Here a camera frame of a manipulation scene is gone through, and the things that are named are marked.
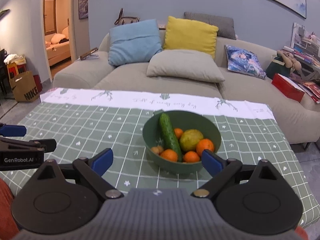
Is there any orange tangerine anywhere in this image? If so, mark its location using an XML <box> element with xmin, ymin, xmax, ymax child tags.
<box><xmin>196</xmin><ymin>139</ymin><xmax>215</xmax><ymax>157</ymax></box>
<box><xmin>174</xmin><ymin>128</ymin><xmax>184</xmax><ymax>140</ymax></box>
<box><xmin>160</xmin><ymin>149</ymin><xmax>178</xmax><ymax>162</ymax></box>
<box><xmin>183</xmin><ymin>151</ymin><xmax>201</xmax><ymax>163</ymax></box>

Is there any yellow-green pear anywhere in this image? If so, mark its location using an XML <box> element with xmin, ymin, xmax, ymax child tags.
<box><xmin>179</xmin><ymin>129</ymin><xmax>204</xmax><ymax>152</ymax></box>

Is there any green cucumber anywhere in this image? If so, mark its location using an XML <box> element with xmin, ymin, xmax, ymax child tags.
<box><xmin>159</xmin><ymin>113</ymin><xmax>182</xmax><ymax>162</ymax></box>

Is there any brown longan fruit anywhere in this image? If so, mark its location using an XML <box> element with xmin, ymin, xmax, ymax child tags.
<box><xmin>151</xmin><ymin>146</ymin><xmax>161</xmax><ymax>155</ymax></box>
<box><xmin>157</xmin><ymin>145</ymin><xmax>164</xmax><ymax>153</ymax></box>

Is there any green colander bowl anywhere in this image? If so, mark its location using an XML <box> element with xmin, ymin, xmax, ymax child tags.
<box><xmin>143</xmin><ymin>111</ymin><xmax>222</xmax><ymax>174</ymax></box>

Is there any tablet on sofa arm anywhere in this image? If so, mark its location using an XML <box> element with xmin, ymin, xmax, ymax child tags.
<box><xmin>78</xmin><ymin>47</ymin><xmax>98</xmax><ymax>61</ymax></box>

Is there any brown Nike paper bag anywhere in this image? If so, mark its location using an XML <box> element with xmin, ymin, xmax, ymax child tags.
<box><xmin>9</xmin><ymin>71</ymin><xmax>39</xmax><ymax>102</ymax></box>

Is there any beige sofa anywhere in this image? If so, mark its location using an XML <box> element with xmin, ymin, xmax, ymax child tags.
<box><xmin>53</xmin><ymin>35</ymin><xmax>319</xmax><ymax>144</ymax></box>

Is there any red box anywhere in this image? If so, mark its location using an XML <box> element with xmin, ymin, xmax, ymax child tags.
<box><xmin>272</xmin><ymin>73</ymin><xmax>305</xmax><ymax>102</ymax></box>

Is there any blue printed cushion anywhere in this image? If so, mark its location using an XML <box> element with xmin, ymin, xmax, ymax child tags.
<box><xmin>225</xmin><ymin>44</ymin><xmax>266</xmax><ymax>79</ymax></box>

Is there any beige cushion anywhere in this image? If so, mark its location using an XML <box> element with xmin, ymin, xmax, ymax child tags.
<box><xmin>146</xmin><ymin>49</ymin><xmax>225</xmax><ymax>83</ymax></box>

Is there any dark green bag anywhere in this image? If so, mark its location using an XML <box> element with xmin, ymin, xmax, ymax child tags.
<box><xmin>265</xmin><ymin>55</ymin><xmax>291</xmax><ymax>79</ymax></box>

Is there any light blue cushion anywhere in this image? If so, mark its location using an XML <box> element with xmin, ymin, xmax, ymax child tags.
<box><xmin>108</xmin><ymin>19</ymin><xmax>162</xmax><ymax>67</ymax></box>

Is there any grey cushion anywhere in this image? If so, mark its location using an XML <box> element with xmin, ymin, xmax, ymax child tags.
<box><xmin>184</xmin><ymin>12</ymin><xmax>237</xmax><ymax>40</ymax></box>

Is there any yellow cushion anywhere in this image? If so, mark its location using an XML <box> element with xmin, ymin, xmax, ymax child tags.
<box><xmin>163</xmin><ymin>16</ymin><xmax>219</xmax><ymax>59</ymax></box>

